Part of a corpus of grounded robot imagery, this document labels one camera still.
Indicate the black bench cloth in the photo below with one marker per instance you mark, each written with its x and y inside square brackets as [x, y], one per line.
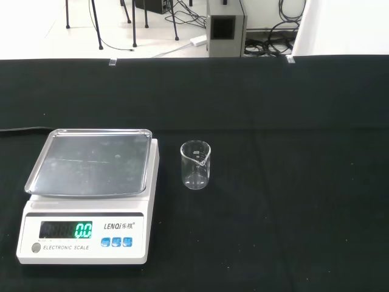
[273, 182]

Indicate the white power strip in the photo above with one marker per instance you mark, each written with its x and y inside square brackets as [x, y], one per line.
[198, 40]

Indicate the grey metal box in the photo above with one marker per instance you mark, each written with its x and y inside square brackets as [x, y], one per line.
[226, 42]

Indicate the small metal cloth clip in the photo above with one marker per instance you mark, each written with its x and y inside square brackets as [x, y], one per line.
[112, 61]
[290, 59]

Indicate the black tripod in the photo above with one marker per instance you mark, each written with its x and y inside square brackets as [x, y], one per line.
[96, 24]
[174, 24]

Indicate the white electronic balance steel pan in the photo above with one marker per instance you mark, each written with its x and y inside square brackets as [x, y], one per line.
[88, 213]

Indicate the black box on floor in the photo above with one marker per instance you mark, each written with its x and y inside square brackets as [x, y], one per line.
[152, 5]

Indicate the white upright panel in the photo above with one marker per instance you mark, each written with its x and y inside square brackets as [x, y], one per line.
[343, 27]

